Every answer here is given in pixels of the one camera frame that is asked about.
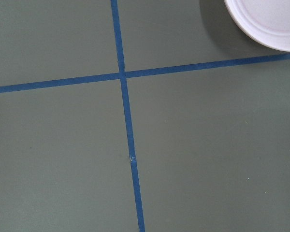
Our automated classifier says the pink plate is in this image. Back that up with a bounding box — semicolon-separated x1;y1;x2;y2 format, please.
224;0;290;52

